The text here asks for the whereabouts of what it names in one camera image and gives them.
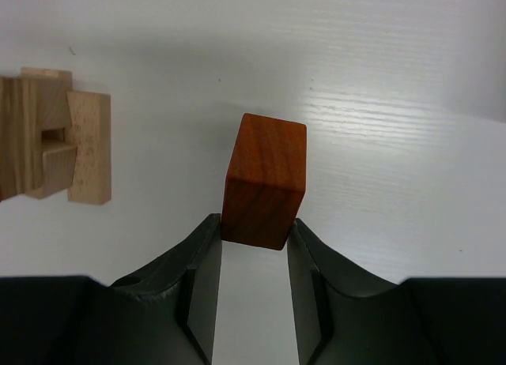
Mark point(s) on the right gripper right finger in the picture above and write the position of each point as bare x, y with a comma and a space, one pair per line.
343, 314

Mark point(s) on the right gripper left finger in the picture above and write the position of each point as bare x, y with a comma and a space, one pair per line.
165, 312

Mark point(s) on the dark red wedge block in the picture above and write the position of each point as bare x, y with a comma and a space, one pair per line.
265, 182

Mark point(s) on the wood cube with letter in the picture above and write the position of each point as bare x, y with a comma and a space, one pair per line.
59, 158

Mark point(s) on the small light wood cube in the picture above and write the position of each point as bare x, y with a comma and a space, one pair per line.
53, 86

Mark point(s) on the striped plywood block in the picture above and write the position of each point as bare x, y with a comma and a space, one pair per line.
21, 152

